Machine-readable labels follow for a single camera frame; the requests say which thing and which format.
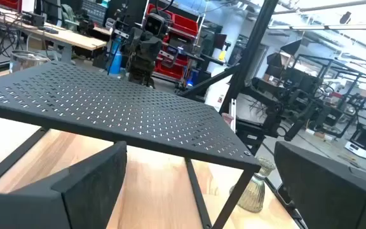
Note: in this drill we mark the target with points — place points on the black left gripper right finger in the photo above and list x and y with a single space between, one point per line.
329 197

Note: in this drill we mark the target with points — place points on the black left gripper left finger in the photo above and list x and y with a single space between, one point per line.
75 197

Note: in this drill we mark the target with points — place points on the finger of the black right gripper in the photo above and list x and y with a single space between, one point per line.
152 46
134 39

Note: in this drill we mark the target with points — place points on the blue bottle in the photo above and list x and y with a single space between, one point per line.
116 58

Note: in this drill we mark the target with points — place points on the red storage bin rack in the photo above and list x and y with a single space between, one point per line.
183 25

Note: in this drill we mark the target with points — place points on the wooden workbench with grey legs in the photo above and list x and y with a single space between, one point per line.
68 36

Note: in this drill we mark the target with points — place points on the white machine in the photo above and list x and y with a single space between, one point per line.
365 141

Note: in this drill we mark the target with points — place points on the black perforated metal shelf riser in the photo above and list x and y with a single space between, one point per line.
106 108

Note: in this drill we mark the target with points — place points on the background robot workstation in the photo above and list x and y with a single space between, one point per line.
297 86

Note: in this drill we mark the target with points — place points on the ceiling light strip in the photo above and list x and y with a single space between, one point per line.
329 27

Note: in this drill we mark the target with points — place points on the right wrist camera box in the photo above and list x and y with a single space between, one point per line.
156 24

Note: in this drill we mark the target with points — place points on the black aluminium table frame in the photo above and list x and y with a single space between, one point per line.
286 198

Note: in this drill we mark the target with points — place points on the black aluminium upright post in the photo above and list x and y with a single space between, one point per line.
249 47

